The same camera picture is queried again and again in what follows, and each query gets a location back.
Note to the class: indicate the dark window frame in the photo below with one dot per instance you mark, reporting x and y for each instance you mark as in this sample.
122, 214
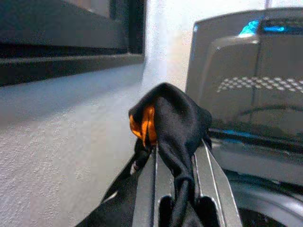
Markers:
66, 35

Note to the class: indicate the grey top-load washing machine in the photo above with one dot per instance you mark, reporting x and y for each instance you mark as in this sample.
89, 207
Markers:
265, 165

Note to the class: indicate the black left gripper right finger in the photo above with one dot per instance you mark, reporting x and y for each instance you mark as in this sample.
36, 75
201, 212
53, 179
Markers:
213, 184

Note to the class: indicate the grey washing machine lid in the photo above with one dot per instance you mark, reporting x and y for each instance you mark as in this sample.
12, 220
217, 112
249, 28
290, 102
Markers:
248, 71

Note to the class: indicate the black garment with orange lining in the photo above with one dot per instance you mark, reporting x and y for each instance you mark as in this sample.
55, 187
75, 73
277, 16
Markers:
177, 118

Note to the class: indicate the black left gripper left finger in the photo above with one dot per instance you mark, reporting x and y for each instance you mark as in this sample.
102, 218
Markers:
145, 189

